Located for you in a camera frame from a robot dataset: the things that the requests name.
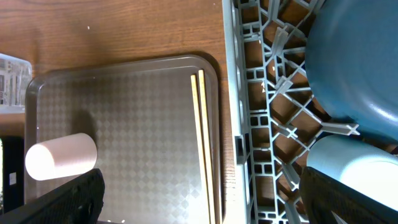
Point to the clear plastic bin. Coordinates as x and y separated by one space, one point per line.
16 75

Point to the left wooden chopstick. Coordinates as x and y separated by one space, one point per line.
201 156

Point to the right wooden chopstick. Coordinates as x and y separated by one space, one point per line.
207 145

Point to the white cup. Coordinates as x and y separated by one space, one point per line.
62 157

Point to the wooden chopstick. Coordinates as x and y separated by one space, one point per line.
201 156
207 145

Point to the dark blue plate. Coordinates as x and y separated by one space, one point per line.
351 64

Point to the light blue cup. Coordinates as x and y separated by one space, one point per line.
359 165

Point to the grey dishwasher rack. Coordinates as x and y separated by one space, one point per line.
275 116

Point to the black plastic tray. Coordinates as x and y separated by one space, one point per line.
12 167

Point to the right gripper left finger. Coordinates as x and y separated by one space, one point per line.
77 201

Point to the brown serving tray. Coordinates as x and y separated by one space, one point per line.
141 117

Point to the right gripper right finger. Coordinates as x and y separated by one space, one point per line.
325 198

